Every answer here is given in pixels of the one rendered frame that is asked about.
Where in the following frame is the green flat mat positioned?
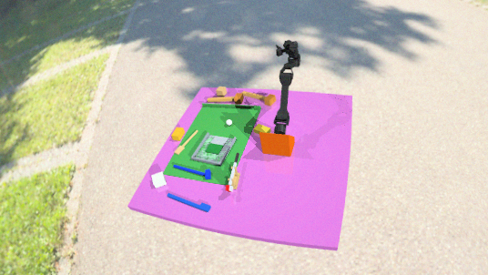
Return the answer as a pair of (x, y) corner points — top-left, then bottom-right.
(163, 107), (260, 185)

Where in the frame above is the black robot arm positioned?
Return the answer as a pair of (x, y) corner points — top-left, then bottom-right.
(274, 40), (300, 135)

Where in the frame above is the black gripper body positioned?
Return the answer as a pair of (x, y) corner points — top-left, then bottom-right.
(276, 41), (298, 56)

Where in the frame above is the yellow block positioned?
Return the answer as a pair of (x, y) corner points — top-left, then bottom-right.
(171, 127), (186, 141)
(253, 124), (271, 134)

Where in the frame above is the white rectangular block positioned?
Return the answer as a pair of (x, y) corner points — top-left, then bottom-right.
(151, 171), (167, 188)

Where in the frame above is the blue rectangular block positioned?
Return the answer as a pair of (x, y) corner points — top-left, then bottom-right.
(173, 165), (211, 179)

